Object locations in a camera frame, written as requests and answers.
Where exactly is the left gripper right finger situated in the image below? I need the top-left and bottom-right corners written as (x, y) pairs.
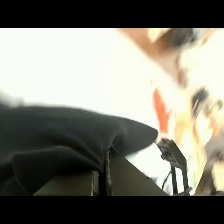
top-left (105, 146), bottom-right (170, 197)

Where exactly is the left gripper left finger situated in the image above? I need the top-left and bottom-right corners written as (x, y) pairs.
top-left (33, 169), bottom-right (100, 197)

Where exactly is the black garment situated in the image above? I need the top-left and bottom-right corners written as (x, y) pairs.
top-left (0, 104), bottom-right (160, 197)

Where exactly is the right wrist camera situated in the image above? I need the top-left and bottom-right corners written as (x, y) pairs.
top-left (155, 137), bottom-right (194, 197)

